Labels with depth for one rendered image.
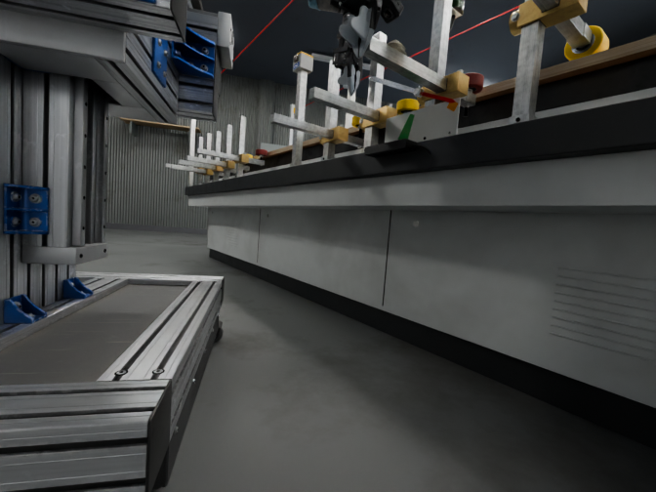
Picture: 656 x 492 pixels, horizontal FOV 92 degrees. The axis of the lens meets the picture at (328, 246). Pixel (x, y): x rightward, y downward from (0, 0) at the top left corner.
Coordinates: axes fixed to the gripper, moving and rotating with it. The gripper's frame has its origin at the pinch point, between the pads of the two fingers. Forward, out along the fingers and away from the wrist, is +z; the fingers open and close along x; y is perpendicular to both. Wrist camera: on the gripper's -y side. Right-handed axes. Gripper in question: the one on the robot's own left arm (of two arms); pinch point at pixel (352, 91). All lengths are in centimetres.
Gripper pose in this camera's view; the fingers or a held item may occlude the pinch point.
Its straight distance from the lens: 121.1
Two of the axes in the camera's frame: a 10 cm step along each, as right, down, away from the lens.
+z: -0.8, 9.9, 0.7
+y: -8.4, -1.0, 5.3
